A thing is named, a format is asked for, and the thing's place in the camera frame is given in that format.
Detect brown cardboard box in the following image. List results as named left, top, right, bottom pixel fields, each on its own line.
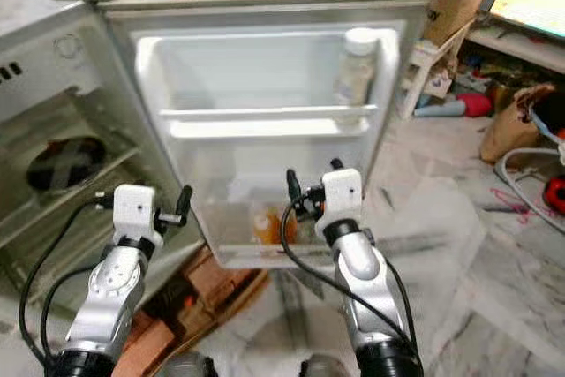
left=117, top=245, right=271, bottom=377

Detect grey robot right leg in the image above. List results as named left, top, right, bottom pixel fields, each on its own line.
left=298, top=355, right=355, bottom=377

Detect red and blue toy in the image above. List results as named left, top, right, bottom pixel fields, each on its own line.
left=412, top=92, right=492, bottom=120

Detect grey robot leg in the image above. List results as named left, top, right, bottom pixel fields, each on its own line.
left=298, top=355, right=355, bottom=377
left=159, top=352, right=215, bottom=377

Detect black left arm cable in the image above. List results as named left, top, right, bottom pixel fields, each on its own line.
left=18, top=193, right=117, bottom=369
left=41, top=262, right=98, bottom=365

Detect clear jar white lid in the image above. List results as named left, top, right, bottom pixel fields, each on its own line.
left=333, top=27, right=381, bottom=111

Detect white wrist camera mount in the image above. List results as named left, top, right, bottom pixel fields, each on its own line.
left=112, top=184, right=165, bottom=248
left=320, top=168, right=364, bottom=224

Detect upright brown cardboard sheet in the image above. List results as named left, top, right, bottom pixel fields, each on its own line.
left=400, top=0, right=492, bottom=120

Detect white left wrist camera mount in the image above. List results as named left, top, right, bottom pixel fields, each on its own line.
left=112, top=184, right=165, bottom=248

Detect colourful baby bouncer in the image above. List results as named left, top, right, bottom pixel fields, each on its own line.
left=493, top=146, right=565, bottom=238

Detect white wire fridge shelf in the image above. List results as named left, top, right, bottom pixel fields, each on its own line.
left=0, top=143, right=142, bottom=250

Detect brown paper bag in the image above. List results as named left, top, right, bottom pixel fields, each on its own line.
left=479, top=83, right=559, bottom=165

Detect white mini fridge door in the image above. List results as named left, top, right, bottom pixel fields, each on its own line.
left=97, top=0, right=439, bottom=270

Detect pink clothes hanger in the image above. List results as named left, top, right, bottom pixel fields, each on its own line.
left=490, top=185, right=535, bottom=223

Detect white mini fridge body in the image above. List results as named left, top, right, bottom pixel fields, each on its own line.
left=0, top=0, right=170, bottom=316

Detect orange drink bottle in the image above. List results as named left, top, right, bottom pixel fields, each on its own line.
left=272, top=208, right=295, bottom=246
left=252, top=207, right=275, bottom=246

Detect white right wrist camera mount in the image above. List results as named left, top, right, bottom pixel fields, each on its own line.
left=320, top=168, right=364, bottom=224

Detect grey robot left leg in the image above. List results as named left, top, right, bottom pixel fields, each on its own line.
left=159, top=352, right=215, bottom=377

